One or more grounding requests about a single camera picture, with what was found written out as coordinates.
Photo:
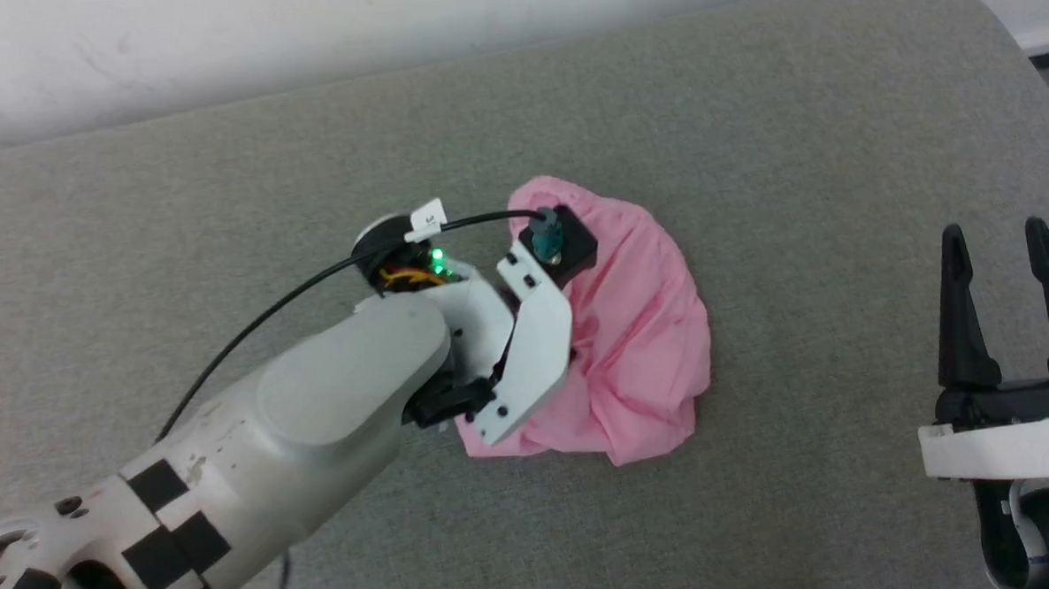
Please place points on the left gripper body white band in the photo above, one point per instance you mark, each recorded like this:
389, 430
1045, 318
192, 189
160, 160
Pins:
536, 347

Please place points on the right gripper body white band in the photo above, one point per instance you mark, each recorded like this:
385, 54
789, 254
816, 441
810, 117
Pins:
1018, 445

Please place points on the pink garment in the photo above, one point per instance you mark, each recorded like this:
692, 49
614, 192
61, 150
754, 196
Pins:
641, 325

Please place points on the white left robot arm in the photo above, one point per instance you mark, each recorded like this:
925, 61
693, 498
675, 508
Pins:
275, 456

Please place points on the grey fabric sofa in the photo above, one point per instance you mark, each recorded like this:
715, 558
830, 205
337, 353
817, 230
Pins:
748, 143

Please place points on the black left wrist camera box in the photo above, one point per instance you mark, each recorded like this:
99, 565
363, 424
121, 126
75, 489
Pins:
571, 244

